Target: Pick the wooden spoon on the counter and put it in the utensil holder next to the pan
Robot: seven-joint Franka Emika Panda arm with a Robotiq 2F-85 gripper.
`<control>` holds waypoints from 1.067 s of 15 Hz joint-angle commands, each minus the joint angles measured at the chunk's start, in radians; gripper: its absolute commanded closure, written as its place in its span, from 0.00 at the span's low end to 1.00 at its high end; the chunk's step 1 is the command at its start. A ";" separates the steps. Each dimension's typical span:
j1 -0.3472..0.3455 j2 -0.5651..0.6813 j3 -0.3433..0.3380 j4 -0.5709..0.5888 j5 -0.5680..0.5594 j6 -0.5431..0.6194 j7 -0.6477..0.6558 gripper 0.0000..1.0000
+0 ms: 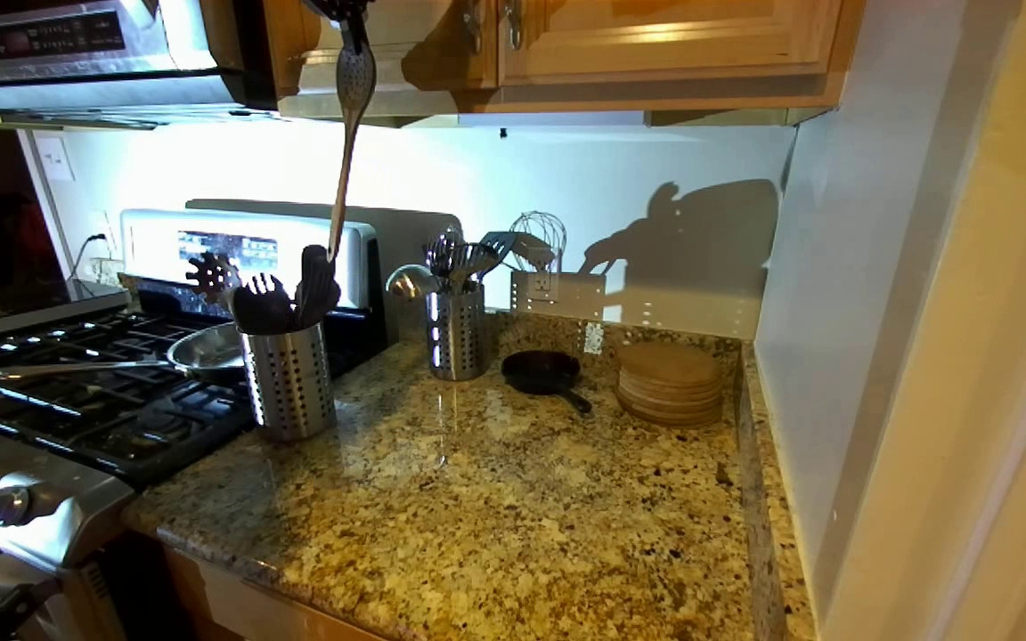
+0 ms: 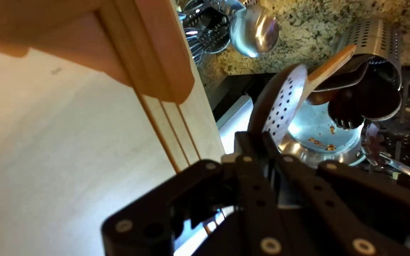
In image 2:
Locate brown wooden spoon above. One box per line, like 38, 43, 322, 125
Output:
250, 44, 359, 147

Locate wooden wall cabinets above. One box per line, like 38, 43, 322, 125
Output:
0, 0, 203, 174

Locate steel slotted spatula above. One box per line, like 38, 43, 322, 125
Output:
177, 0, 234, 64

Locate black plastic spoon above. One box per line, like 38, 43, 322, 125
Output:
355, 58, 405, 122

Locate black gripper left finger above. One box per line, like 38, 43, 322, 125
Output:
100, 131, 265, 256

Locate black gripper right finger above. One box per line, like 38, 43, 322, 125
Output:
261, 134, 410, 256

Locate black slotted turner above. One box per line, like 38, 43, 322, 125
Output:
328, 98, 366, 131

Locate perforated steel holder, black utensils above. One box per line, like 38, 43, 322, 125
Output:
335, 17, 405, 122

